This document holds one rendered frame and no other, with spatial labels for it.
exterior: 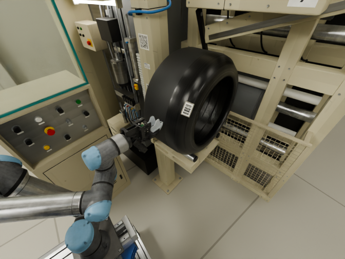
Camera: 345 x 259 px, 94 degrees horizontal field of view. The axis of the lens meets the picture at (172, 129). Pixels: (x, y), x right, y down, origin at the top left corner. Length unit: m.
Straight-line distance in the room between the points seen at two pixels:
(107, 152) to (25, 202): 0.27
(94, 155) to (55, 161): 0.79
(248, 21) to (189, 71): 0.47
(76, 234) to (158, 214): 1.06
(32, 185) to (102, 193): 0.34
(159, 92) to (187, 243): 1.41
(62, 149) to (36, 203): 0.74
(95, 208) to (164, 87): 0.54
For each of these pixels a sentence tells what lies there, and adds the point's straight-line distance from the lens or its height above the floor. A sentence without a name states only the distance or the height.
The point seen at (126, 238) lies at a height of 0.67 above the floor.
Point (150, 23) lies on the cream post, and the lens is 0.94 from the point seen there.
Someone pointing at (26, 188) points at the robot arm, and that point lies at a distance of 0.87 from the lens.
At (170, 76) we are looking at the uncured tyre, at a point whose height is 1.43.
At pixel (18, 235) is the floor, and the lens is 2.37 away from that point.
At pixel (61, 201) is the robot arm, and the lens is 0.66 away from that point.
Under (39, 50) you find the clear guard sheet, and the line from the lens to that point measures 1.12.
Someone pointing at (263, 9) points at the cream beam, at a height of 1.65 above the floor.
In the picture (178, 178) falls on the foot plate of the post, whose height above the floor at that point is 0.01.
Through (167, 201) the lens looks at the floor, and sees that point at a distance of 1.90.
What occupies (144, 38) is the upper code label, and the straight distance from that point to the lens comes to 0.99.
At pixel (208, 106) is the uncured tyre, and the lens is 1.26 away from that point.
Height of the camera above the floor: 1.75
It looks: 43 degrees down
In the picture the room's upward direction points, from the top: 3 degrees counter-clockwise
